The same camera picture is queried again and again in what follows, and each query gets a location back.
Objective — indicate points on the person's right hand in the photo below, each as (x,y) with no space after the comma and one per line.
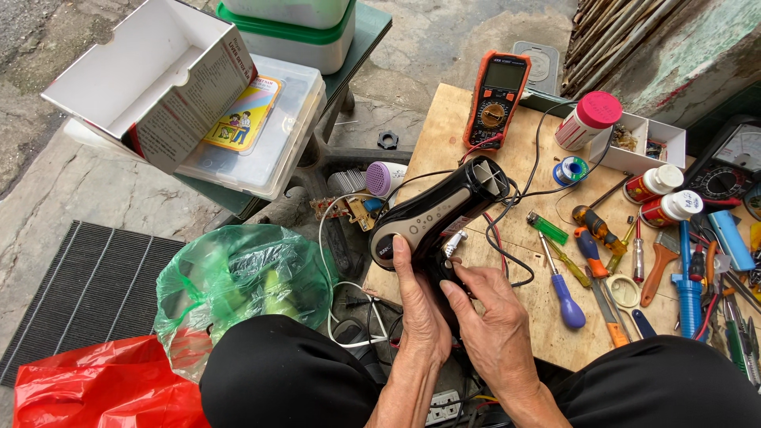
(493,333)

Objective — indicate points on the person's left hand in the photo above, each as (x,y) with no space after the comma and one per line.
(419,315)

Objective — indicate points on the black and grey hair dryer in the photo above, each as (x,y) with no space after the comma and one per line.
(434,217)

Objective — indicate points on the white power strip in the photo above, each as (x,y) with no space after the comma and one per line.
(443,407)

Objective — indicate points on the orange utility knife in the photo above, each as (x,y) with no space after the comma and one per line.
(609,321)

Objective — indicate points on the green lighter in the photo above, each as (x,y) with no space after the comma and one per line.
(547,227)

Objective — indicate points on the blue and orange screwdriver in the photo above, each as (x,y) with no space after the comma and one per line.
(590,252)

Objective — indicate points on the brown circuit board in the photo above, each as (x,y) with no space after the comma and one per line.
(351,209)

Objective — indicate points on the white device with purple grille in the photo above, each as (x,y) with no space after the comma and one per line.
(383,178)

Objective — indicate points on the person's black trousers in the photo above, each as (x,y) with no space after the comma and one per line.
(285,374)

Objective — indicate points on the orange and black screwdriver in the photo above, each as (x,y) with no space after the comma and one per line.
(597,229)

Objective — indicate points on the white ribbed heatsink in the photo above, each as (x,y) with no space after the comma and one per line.
(346,181)

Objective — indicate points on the clear yellow screwdriver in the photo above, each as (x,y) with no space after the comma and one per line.
(621,249)

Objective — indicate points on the red clear tester screwdriver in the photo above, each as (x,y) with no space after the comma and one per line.
(638,255)

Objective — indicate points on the black plastic nut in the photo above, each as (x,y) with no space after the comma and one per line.
(387,140)

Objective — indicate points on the green plastic bag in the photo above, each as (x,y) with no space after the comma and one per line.
(238,285)

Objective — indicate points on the blue desoldering pump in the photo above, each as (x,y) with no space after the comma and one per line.
(689,297)

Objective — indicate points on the red bottle with white cap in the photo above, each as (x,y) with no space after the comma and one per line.
(651,184)
(669,209)

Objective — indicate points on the clear plastic storage container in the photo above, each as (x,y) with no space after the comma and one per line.
(285,136)

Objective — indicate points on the white bottle with pink cap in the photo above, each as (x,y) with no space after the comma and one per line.
(585,122)

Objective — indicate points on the white cardboard tray of parts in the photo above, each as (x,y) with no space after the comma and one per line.
(636,148)

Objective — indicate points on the orange digital multimeter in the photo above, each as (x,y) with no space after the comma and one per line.
(496,95)

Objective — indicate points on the heap of hand tools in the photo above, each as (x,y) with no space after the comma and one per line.
(737,309)

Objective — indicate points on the light blue box cutter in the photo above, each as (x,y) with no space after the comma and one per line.
(732,241)

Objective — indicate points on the yellow illustrated booklet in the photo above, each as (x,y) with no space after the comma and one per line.
(244,116)

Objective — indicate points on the grey floor cover plate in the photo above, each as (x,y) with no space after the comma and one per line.
(538,65)

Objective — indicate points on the green table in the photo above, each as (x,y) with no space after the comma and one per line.
(365,35)

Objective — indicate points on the black analog multimeter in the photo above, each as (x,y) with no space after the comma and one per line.
(728,163)

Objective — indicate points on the white container with green lid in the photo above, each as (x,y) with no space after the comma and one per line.
(297,44)

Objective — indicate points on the bundle of metal rods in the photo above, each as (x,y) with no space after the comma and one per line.
(612,41)

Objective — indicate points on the red plastic bag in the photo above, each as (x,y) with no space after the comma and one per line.
(107,386)

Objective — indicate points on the black ribbed mat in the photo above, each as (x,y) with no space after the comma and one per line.
(83,285)

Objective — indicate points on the open white cardboard box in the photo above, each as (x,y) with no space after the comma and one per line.
(166,89)

